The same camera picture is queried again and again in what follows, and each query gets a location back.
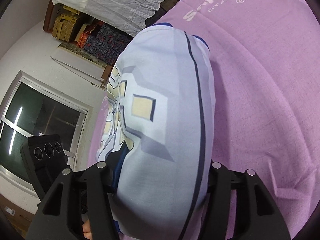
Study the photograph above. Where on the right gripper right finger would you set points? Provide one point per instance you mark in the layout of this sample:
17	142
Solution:
257	215

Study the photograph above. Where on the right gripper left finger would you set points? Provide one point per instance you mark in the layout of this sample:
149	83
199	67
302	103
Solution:
59	214

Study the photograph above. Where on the blue red white zip jacket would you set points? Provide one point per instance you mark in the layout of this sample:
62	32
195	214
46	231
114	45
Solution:
160	130

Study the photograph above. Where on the person's left hand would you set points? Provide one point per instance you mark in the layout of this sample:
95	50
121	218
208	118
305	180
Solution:
87	230

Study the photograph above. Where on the stack of patterned boxes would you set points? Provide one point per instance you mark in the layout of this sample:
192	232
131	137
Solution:
104	42

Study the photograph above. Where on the yellow cardboard boxes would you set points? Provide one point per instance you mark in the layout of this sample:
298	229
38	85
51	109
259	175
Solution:
66	23

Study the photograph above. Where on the pink printed bed sheet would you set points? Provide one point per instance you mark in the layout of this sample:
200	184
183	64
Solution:
264	56

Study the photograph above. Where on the aluminium frame window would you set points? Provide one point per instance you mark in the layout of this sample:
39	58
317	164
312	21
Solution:
32	108

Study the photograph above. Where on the white boards against wall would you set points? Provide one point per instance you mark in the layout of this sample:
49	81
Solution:
80	66

